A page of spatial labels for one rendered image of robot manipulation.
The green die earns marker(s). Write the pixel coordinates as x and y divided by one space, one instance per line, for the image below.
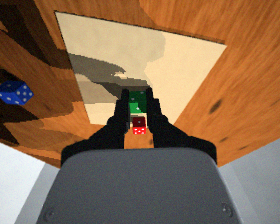
137 102

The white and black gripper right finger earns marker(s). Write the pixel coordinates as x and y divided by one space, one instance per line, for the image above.
165 133

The blue die with white pips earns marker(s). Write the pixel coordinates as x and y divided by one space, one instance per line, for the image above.
15 92

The beige flat mat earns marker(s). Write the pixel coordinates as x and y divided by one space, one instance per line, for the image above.
109 56

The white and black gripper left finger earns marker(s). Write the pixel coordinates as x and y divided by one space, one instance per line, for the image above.
111 136

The red die with white pips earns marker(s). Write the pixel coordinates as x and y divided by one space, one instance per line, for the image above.
139 125

